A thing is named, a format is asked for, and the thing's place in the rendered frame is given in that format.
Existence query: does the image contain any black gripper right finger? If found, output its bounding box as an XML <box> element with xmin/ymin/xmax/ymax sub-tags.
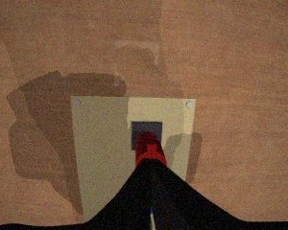
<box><xmin>151</xmin><ymin>158</ymin><xmax>288</xmax><ymax>230</ymax></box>

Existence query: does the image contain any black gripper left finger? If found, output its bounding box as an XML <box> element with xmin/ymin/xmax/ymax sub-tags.
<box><xmin>0</xmin><ymin>158</ymin><xmax>153</xmax><ymax>230</ymax></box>

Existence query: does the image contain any tan board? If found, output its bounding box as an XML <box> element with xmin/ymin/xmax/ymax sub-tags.
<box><xmin>70</xmin><ymin>96</ymin><xmax>195</xmax><ymax>222</ymax></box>

